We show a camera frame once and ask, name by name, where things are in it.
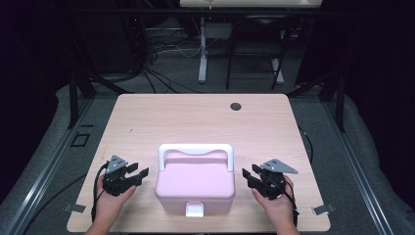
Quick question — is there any person's right hand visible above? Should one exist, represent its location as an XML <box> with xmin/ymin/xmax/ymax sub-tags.
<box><xmin>252</xmin><ymin>175</ymin><xmax>298</xmax><ymax>223</ymax></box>

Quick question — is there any left hand-held gripper cable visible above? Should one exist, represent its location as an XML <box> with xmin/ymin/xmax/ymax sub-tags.
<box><xmin>91</xmin><ymin>162</ymin><xmax>111</xmax><ymax>223</ymax></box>

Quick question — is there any black chair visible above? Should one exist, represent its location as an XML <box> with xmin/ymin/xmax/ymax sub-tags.
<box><xmin>225</xmin><ymin>14</ymin><xmax>295</xmax><ymax>91</ymax></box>

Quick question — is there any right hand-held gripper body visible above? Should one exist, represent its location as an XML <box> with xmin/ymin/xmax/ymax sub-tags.
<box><xmin>259</xmin><ymin>159</ymin><xmax>299</xmax><ymax>201</ymax></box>

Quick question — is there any tangle of floor cables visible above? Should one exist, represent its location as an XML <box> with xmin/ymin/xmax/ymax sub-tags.
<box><xmin>140</xmin><ymin>30</ymin><xmax>204</xmax><ymax>94</ymax></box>

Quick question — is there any aluminium floor rail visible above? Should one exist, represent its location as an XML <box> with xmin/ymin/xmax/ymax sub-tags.
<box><xmin>322</xmin><ymin>101</ymin><xmax>395</xmax><ymax>235</ymax></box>
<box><xmin>3</xmin><ymin>97</ymin><xmax>96</xmax><ymax>235</ymax></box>

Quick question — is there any black metal stand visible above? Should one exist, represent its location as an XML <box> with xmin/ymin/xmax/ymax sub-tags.
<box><xmin>67</xmin><ymin>70</ymin><xmax>135</xmax><ymax>130</ymax></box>
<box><xmin>287</xmin><ymin>70</ymin><xmax>346</xmax><ymax>133</ymax></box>

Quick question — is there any person's left hand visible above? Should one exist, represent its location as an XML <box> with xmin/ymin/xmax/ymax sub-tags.
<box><xmin>94</xmin><ymin>175</ymin><xmax>137</xmax><ymax>216</ymax></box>

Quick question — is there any black cable beside table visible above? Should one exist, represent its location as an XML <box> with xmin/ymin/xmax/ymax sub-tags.
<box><xmin>297</xmin><ymin>125</ymin><xmax>315</xmax><ymax>165</ymax></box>

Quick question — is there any black floor cable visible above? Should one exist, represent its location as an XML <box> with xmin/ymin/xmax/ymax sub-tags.
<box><xmin>23</xmin><ymin>172</ymin><xmax>87</xmax><ymax>235</ymax></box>

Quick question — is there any pink storage box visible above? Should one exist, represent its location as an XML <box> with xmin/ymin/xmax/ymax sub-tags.
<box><xmin>154</xmin><ymin>143</ymin><xmax>237</xmax><ymax>218</ymax></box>

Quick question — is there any right hand-held gripper cable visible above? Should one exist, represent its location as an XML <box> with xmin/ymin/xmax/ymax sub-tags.
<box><xmin>277</xmin><ymin>182</ymin><xmax>300</xmax><ymax>228</ymax></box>

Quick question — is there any hand-held gripper cable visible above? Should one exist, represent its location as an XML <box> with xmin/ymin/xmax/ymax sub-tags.
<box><xmin>277</xmin><ymin>182</ymin><xmax>300</xmax><ymax>228</ymax></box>
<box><xmin>91</xmin><ymin>162</ymin><xmax>111</xmax><ymax>223</ymax></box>

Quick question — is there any grey tape strip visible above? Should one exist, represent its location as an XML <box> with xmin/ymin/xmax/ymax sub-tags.
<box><xmin>63</xmin><ymin>203</ymin><xmax>87</xmax><ymax>213</ymax></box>
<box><xmin>311</xmin><ymin>203</ymin><xmax>336</xmax><ymax>215</ymax></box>

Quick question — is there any white desk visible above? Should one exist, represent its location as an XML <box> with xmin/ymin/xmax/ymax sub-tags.
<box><xmin>179</xmin><ymin>0</ymin><xmax>324</xmax><ymax>85</ymax></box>

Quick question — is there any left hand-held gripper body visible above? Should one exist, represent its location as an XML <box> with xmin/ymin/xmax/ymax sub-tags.
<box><xmin>103</xmin><ymin>155</ymin><xmax>136</xmax><ymax>198</ymax></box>

